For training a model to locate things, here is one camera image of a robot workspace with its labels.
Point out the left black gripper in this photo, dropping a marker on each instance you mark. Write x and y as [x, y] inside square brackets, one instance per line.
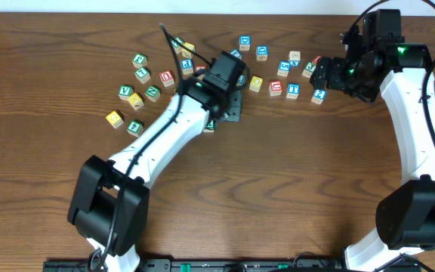
[233, 104]

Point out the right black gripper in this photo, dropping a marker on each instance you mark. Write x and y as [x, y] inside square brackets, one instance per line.
[337, 66]

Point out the green R wooden block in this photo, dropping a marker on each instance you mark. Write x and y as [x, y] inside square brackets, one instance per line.
[210, 127]

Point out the yellow O block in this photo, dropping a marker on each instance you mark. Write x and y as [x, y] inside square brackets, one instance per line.
[255, 83]

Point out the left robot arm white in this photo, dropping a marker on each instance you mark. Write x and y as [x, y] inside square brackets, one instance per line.
[110, 203]

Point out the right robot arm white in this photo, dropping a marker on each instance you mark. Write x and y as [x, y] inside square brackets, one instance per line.
[400, 74]

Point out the red block far right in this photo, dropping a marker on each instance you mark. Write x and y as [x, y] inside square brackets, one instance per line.
[316, 59]

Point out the blue 2 wooden block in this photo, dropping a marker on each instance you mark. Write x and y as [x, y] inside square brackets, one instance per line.
[318, 96]

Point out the green J block right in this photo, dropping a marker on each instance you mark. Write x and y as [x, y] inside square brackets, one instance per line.
[309, 68]

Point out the blue L wooden block lower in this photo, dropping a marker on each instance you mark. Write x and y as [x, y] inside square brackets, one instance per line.
[241, 80]

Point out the blue l wooden block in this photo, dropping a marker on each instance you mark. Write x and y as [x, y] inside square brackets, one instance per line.
[241, 80]
[236, 53]

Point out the red U block right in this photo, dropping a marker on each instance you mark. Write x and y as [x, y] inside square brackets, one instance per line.
[275, 88]

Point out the blue X wooden block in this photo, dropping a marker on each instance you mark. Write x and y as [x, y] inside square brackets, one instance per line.
[294, 58]

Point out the blue T wooden block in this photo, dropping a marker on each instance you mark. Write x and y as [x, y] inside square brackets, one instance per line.
[293, 91]

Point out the blue 5 wooden block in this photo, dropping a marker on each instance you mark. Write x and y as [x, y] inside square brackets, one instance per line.
[283, 68]

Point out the red A wooden block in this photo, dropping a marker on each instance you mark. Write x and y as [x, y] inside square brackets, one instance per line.
[200, 67]

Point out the blue L wooden block upper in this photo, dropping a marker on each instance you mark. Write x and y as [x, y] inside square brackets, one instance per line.
[236, 53]

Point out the blue D wooden block right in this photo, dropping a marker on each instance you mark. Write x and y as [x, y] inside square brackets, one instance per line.
[262, 53]

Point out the blue d wooden block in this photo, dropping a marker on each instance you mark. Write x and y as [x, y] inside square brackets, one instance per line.
[244, 43]
[262, 53]

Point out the blue P wooden block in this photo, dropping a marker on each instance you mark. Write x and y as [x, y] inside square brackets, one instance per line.
[187, 66]

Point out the blue D wooden block top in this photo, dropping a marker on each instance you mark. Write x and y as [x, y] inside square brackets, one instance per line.
[244, 43]

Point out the yellow wooden block near Z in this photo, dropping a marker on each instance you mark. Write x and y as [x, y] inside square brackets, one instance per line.
[187, 50]

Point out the green N wooden block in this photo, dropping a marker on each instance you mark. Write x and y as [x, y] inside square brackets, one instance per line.
[153, 93]

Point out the green Z wooden block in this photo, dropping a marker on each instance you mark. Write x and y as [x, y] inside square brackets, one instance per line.
[177, 44]

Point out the green 7 wooden block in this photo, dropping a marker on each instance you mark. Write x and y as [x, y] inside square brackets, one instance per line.
[142, 74]

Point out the yellow K wooden block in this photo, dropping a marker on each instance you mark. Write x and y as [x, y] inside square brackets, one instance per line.
[135, 101]

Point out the green 4 wooden block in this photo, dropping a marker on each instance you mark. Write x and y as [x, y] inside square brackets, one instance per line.
[135, 128]

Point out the green J wooden block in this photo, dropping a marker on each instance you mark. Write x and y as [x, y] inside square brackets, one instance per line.
[139, 60]

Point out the green V wooden block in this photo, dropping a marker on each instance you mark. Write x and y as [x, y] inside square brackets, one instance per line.
[125, 91]

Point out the yellow G wooden block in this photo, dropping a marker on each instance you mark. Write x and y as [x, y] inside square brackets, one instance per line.
[115, 119]

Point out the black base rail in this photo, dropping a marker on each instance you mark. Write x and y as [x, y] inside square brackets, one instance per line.
[306, 263]

